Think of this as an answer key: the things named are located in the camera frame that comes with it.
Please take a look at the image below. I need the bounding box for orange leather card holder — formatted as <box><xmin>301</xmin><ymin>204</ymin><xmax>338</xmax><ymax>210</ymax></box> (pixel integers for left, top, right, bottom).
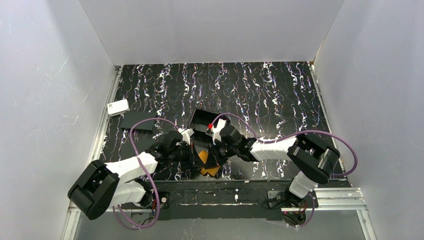
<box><xmin>198</xmin><ymin>150</ymin><xmax>221</xmax><ymax>178</ymax></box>

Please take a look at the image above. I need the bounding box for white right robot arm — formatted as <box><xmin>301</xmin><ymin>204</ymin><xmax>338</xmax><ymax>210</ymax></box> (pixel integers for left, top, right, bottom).
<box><xmin>206</xmin><ymin>125</ymin><xmax>341</xmax><ymax>200</ymax></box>

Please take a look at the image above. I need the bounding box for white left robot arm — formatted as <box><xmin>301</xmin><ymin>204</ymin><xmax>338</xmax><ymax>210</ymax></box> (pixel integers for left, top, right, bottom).
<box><xmin>67</xmin><ymin>128</ymin><xmax>194</xmax><ymax>220</ymax></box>

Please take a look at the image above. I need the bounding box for black card box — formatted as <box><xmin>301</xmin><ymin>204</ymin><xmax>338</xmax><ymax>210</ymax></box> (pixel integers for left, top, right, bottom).
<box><xmin>188</xmin><ymin>108</ymin><xmax>231</xmax><ymax>134</ymax></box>

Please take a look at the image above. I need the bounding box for black box lid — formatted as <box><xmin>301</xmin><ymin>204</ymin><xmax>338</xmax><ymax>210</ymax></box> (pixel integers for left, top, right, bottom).
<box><xmin>119</xmin><ymin>111</ymin><xmax>157</xmax><ymax>133</ymax></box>

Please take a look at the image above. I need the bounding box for small white box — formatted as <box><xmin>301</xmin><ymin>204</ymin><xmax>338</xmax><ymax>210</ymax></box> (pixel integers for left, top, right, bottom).
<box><xmin>106</xmin><ymin>99</ymin><xmax>130</xmax><ymax>117</ymax></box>

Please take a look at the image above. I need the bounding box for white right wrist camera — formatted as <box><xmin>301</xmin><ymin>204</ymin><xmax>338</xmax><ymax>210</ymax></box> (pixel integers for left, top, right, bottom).
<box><xmin>206</xmin><ymin>118</ymin><xmax>227</xmax><ymax>144</ymax></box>

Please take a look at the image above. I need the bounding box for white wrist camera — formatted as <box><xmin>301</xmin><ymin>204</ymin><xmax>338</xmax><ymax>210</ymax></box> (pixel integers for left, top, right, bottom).
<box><xmin>206</xmin><ymin>118</ymin><xmax>227</xmax><ymax>144</ymax></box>
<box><xmin>177</xmin><ymin>128</ymin><xmax>194</xmax><ymax>145</ymax></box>

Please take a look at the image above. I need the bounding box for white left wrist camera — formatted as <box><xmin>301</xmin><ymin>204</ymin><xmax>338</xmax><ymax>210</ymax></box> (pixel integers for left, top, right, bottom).
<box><xmin>177</xmin><ymin>128</ymin><xmax>194</xmax><ymax>145</ymax></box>

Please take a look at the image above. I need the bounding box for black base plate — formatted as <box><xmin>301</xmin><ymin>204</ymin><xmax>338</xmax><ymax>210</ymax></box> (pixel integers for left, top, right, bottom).
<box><xmin>120</xmin><ymin>180</ymin><xmax>319</xmax><ymax>222</ymax></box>

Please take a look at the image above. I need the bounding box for aluminium frame rail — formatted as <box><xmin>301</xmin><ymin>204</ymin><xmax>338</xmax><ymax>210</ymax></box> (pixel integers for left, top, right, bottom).
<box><xmin>61</xmin><ymin>66</ymin><xmax>123</xmax><ymax>240</ymax></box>

